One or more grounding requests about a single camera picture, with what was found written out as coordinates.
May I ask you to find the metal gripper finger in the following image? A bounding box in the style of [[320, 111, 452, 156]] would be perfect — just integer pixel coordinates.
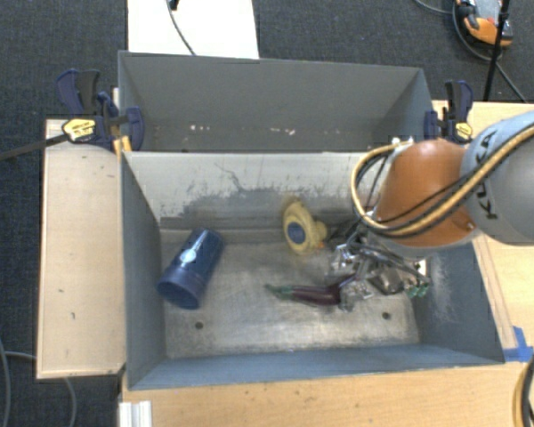
[[329, 241, 362, 280], [337, 279, 376, 313]]

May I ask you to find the pale wood board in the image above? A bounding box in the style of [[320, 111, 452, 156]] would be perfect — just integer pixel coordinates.
[[35, 117, 129, 380]]

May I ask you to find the grey metal bin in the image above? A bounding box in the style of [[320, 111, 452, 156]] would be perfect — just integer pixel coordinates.
[[117, 50, 507, 392]]

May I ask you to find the yellow and blue toy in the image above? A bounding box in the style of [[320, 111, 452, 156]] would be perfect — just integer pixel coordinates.
[[280, 197, 330, 257]]

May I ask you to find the purple toy eggplant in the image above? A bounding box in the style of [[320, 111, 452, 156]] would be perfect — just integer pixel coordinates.
[[263, 276, 358, 310]]

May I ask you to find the dark blue cup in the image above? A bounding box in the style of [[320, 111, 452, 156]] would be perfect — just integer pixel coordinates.
[[156, 227, 226, 311]]

